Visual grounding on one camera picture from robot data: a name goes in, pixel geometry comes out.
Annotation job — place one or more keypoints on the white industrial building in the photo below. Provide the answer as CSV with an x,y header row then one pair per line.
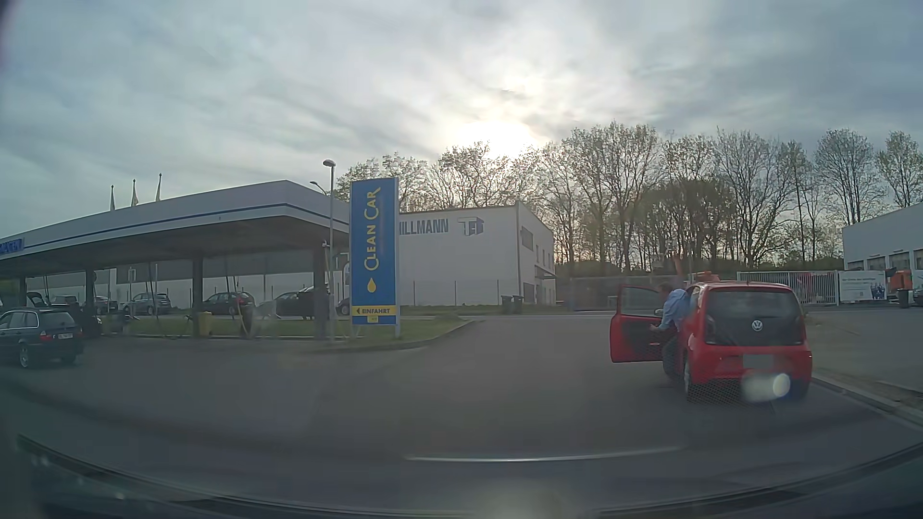
x,y
469,259

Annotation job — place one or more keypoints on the dark waste bins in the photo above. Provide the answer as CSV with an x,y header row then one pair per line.
x,y
512,304

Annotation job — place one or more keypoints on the blue pylon sign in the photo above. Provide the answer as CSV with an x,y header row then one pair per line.
x,y
374,252

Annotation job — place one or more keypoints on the grey asphalt road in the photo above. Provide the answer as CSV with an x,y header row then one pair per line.
x,y
461,389

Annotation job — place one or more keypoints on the grass verge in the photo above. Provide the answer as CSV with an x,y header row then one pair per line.
x,y
303,328

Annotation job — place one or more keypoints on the row of bare trees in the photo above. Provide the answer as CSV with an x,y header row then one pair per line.
x,y
649,202

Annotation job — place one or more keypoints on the person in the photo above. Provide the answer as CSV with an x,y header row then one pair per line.
x,y
674,311

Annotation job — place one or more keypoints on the car's own bonnet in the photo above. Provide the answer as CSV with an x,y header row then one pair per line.
x,y
461,497

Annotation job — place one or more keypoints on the row of parked cars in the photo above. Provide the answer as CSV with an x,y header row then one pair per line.
x,y
223,303

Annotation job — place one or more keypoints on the yellow bin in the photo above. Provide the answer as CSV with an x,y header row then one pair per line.
x,y
204,324

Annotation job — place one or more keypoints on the white canopy building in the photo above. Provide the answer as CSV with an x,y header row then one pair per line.
x,y
180,223

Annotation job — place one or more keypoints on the red small car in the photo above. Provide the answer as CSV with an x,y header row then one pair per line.
x,y
750,339

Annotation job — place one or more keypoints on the metal railing gate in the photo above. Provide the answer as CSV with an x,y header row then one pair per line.
x,y
789,285

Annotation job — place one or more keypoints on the flags on poles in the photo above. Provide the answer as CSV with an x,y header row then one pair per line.
x,y
133,194

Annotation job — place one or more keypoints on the white banner billboard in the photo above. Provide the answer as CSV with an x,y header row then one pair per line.
x,y
862,286

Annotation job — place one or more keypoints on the white hall building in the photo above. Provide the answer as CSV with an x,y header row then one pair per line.
x,y
883,241

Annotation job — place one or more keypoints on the dark estate car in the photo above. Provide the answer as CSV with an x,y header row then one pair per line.
x,y
40,335

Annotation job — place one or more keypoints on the lamp post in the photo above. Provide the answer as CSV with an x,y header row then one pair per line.
x,y
330,238

